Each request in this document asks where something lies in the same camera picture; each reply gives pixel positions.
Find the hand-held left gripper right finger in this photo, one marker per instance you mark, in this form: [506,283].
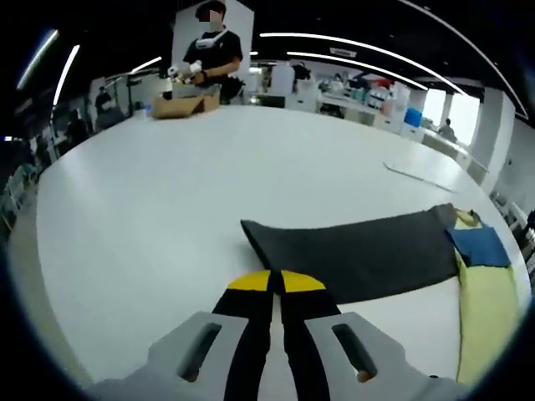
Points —
[305,317]

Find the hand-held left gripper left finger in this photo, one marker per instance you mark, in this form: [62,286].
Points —
[246,317]

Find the yellow blue grey garment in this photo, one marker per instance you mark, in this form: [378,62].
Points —
[355,259]

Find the clear template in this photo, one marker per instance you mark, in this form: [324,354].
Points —
[418,177]

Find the white counter cabinets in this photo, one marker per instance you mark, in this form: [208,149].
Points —
[376,117]

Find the cardboard box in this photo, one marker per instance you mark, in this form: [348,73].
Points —
[175,106]

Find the blue plastic bin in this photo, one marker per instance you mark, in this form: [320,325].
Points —
[413,117]

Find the white ceiling light strip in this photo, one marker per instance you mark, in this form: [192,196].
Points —
[301,54]
[292,35]
[67,75]

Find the white square column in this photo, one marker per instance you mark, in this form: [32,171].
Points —
[242,25]
[493,133]

